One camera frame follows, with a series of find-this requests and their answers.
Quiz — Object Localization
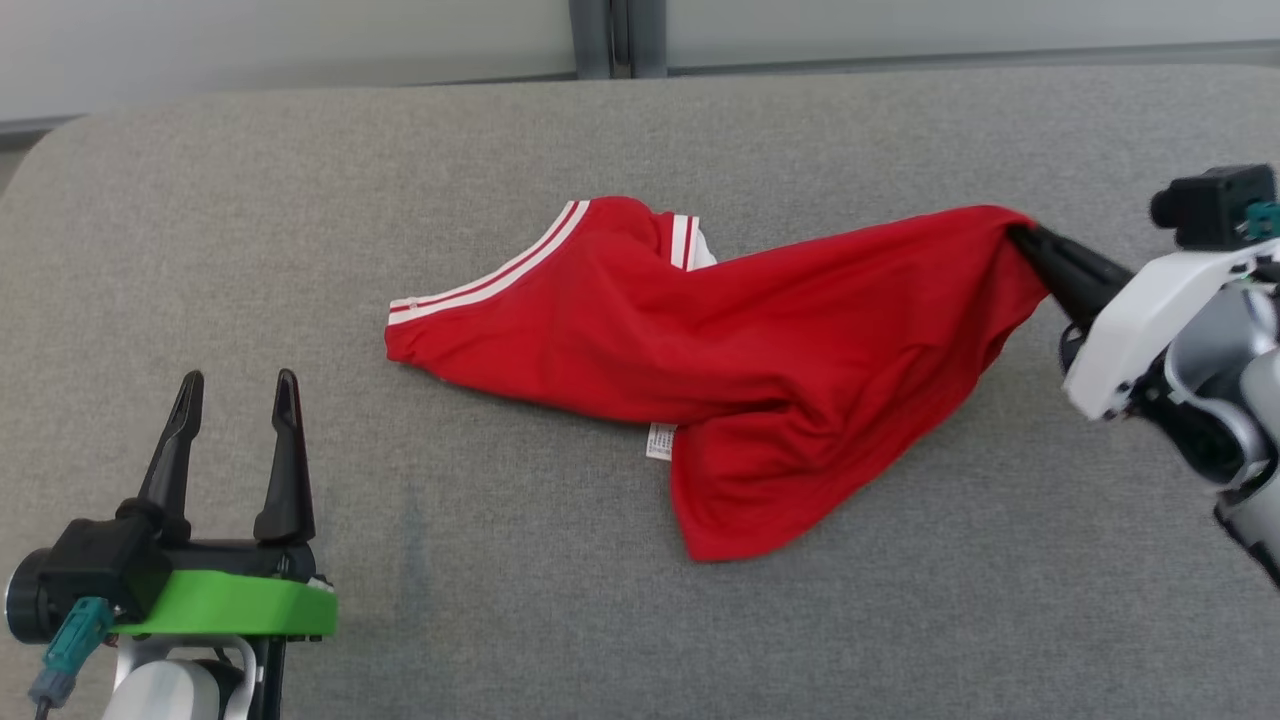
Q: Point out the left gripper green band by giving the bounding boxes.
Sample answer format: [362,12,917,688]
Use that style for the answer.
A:
[113,367,340,643]

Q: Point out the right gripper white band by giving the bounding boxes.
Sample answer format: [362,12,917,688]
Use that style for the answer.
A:
[1007,226,1280,422]

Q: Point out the red jersey white stripes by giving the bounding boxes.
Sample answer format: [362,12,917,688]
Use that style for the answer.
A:
[384,195,1050,564]

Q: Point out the teal left camera connector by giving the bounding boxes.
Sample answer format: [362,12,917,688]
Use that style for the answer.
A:
[27,596,117,707]

